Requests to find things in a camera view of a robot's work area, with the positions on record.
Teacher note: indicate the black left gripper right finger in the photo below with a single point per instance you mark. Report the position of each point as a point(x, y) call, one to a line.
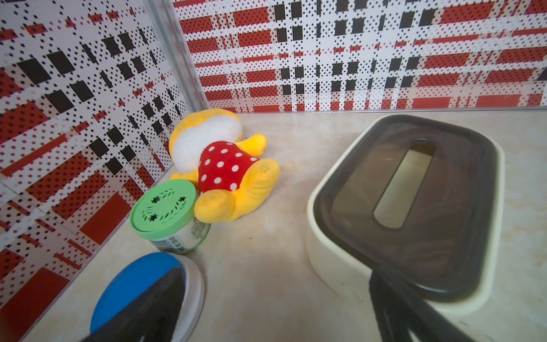
point(401, 314)

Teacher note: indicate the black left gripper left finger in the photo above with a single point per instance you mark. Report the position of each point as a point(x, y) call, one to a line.
point(152, 316)

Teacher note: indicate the cream tissue box dark lid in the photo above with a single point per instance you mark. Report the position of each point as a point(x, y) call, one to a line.
point(419, 198)

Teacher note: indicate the blue lid white jar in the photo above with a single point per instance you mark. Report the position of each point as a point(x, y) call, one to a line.
point(139, 276)

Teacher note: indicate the green lid air freshener jar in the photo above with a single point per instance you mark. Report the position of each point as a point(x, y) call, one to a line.
point(165, 216)

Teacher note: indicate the yellow plush toy red dots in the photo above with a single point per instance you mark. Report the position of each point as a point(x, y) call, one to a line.
point(232, 178)

